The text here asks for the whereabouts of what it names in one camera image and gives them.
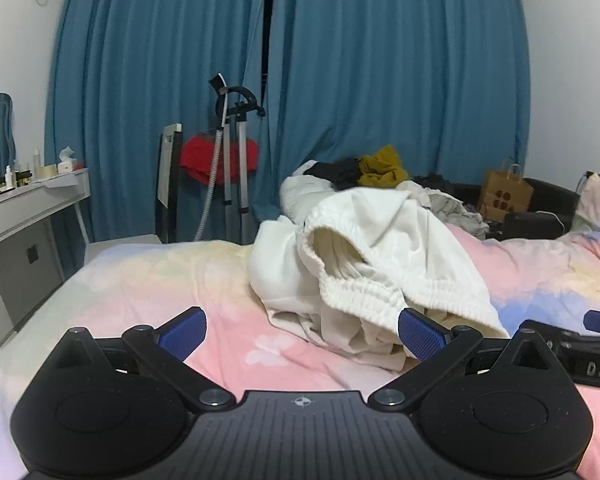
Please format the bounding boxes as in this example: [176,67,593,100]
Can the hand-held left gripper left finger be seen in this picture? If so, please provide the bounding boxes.
[55,306,236,413]

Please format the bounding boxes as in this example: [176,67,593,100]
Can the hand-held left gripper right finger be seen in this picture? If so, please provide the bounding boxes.
[367,307,561,413]

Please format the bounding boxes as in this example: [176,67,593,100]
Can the white hoodie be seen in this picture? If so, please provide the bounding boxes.
[247,187,511,373]

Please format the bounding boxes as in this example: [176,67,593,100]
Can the pastel bed blanket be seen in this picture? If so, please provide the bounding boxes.
[0,220,600,480]

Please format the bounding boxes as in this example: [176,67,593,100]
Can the grey jacket with purple patch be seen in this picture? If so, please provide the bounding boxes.
[420,185,491,238]

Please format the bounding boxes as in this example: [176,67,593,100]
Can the black box on bed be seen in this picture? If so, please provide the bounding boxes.
[450,177,581,242]

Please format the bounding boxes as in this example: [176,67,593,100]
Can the black and white folding chair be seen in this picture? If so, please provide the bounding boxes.
[155,122,183,243]

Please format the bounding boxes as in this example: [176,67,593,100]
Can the brown paper bag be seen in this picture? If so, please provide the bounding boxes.
[477,160,535,223]

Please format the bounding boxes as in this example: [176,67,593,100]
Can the mustard yellow cloth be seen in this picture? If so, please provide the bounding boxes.
[357,145,411,188]

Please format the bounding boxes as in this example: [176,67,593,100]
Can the red cloth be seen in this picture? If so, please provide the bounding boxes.
[180,132,261,186]

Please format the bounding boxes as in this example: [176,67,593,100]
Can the garment steamer stand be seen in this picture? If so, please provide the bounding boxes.
[200,74,267,241]

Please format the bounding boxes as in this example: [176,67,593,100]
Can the black cloth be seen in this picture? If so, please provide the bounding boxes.
[302,158,363,192]

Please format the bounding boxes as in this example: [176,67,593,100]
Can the white dressing table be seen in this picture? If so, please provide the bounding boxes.
[0,167,92,361]

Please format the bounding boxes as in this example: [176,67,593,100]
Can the white tissue box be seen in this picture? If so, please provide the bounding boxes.
[56,146,78,173]

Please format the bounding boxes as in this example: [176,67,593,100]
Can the blue curtain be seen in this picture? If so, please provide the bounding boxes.
[45,0,273,243]
[262,0,531,221]

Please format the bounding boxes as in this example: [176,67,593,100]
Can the black charger cable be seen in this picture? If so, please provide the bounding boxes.
[577,170,600,196]

